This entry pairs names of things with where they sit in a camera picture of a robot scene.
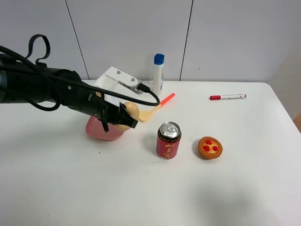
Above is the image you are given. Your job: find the yellow spatula orange handle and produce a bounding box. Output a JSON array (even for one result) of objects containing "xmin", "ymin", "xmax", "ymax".
[{"xmin": 138, "ymin": 93, "xmax": 175, "ymax": 122}]

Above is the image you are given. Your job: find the red drink can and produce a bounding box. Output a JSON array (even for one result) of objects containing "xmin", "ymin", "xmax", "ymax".
[{"xmin": 156, "ymin": 121, "xmax": 182, "ymax": 160}]

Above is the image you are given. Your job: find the egg tart with red fruit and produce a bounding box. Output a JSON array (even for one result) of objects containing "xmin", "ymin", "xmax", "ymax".
[{"xmin": 198, "ymin": 137, "xmax": 223, "ymax": 160}]

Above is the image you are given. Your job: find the black cable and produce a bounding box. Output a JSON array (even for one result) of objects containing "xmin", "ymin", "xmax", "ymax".
[{"xmin": 0, "ymin": 34, "xmax": 161, "ymax": 133}]

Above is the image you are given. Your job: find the white bottle blue cap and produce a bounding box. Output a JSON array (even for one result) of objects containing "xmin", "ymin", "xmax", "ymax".
[{"xmin": 153, "ymin": 53, "xmax": 165, "ymax": 96}]

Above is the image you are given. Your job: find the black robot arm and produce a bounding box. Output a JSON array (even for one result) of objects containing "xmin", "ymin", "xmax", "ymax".
[{"xmin": 0, "ymin": 53, "xmax": 138, "ymax": 131}]

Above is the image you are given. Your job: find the pink square plate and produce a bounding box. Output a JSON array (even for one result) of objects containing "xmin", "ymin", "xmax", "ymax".
[{"xmin": 86, "ymin": 116, "xmax": 124, "ymax": 141}]

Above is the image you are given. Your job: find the red cap whiteboard marker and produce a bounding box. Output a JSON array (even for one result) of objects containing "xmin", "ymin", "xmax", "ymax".
[{"xmin": 209, "ymin": 94, "xmax": 246, "ymax": 101}]

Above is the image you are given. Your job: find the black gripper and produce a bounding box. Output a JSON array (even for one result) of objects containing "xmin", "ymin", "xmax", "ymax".
[{"xmin": 66, "ymin": 84, "xmax": 138, "ymax": 128}]

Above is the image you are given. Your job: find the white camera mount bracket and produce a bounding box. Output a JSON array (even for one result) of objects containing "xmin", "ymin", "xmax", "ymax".
[{"xmin": 94, "ymin": 66, "xmax": 143, "ymax": 95}]

